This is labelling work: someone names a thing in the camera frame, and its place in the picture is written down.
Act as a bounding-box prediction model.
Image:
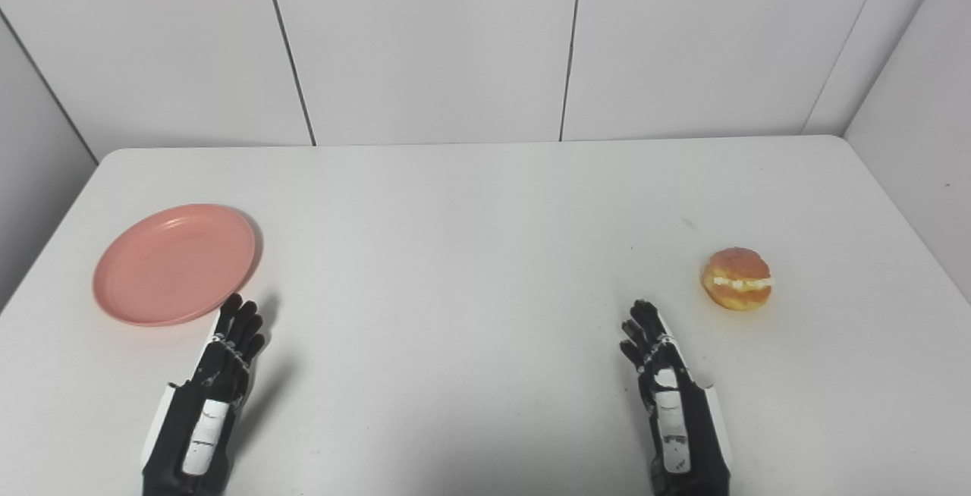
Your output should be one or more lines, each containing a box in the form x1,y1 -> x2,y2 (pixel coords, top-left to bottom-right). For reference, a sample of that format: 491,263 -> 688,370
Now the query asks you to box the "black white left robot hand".
142,293 -> 268,496

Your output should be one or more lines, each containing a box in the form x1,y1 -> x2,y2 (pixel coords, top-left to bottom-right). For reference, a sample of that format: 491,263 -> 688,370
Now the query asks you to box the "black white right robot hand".
619,299 -> 733,496

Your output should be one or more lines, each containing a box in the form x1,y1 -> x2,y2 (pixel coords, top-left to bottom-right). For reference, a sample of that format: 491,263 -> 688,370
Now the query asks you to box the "cream puff pastry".
700,247 -> 774,312

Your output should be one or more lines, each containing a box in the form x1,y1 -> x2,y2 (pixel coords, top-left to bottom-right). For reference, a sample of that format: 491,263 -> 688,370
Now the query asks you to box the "pink round plate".
93,203 -> 257,327

